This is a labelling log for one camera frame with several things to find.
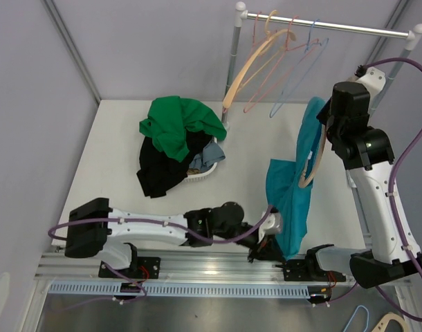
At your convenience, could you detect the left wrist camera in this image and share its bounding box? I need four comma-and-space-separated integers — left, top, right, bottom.
258, 212, 283, 241

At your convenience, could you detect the light blue wire hanger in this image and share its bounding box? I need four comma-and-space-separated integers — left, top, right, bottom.
269, 19, 329, 119

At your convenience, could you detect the pink wire hanger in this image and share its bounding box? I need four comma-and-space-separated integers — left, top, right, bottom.
223, 12, 267, 115
243, 22, 307, 113

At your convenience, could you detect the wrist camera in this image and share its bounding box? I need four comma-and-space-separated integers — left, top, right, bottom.
355, 66, 386, 105
258, 212, 283, 241

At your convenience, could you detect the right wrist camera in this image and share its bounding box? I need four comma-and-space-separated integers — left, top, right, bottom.
355, 66, 386, 105

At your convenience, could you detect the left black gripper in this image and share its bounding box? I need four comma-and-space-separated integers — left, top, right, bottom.
213, 221, 286, 262

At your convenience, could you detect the white plastic basket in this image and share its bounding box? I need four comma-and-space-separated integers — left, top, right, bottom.
183, 138, 220, 183

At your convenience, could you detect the black t shirt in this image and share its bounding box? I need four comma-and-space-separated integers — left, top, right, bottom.
136, 131, 212, 199

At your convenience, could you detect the wooden hanger on floor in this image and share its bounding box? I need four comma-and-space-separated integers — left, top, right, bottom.
371, 312, 410, 332

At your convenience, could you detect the grey blue t shirt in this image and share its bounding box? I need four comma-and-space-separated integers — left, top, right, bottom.
189, 140, 226, 173

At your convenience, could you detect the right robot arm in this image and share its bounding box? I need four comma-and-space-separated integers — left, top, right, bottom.
266, 82, 422, 288

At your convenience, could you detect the beige wooden hanger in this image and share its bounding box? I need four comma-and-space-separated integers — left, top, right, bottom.
298, 125, 327, 188
222, 10, 297, 113

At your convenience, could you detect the green t shirt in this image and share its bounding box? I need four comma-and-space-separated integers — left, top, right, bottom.
139, 95, 227, 162

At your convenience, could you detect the teal t shirt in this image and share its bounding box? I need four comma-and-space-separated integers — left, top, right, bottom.
266, 97, 326, 260

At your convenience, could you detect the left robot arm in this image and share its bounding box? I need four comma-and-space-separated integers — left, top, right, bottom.
64, 198, 284, 278

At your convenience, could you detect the beige t shirt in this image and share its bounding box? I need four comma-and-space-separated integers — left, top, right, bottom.
187, 169, 201, 176

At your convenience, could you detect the blue hanger on floor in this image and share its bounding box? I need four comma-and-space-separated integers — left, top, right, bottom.
342, 305, 370, 332

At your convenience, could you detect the aluminium mounting rail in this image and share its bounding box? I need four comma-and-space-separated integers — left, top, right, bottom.
33, 221, 412, 290

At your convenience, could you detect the metal clothes rack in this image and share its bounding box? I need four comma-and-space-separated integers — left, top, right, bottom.
221, 0, 422, 125

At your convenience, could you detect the white slotted cable duct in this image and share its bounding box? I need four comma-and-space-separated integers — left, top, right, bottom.
48, 281, 310, 299

